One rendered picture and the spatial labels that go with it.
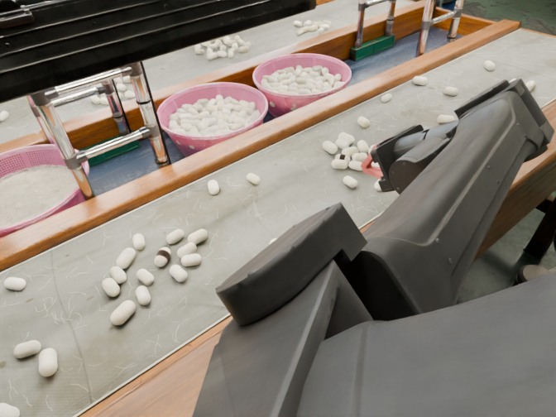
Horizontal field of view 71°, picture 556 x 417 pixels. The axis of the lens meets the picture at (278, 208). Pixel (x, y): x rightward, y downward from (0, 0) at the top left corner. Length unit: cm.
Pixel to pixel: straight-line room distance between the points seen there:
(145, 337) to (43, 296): 19
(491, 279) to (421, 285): 149
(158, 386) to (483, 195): 40
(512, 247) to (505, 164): 150
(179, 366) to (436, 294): 38
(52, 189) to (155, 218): 26
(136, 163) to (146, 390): 61
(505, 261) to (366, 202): 111
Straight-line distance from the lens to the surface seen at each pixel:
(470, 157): 30
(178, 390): 51
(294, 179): 77
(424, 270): 20
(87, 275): 69
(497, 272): 171
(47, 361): 60
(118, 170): 100
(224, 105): 103
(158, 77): 126
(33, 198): 91
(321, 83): 113
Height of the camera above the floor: 122
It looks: 43 degrees down
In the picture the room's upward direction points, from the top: 3 degrees counter-clockwise
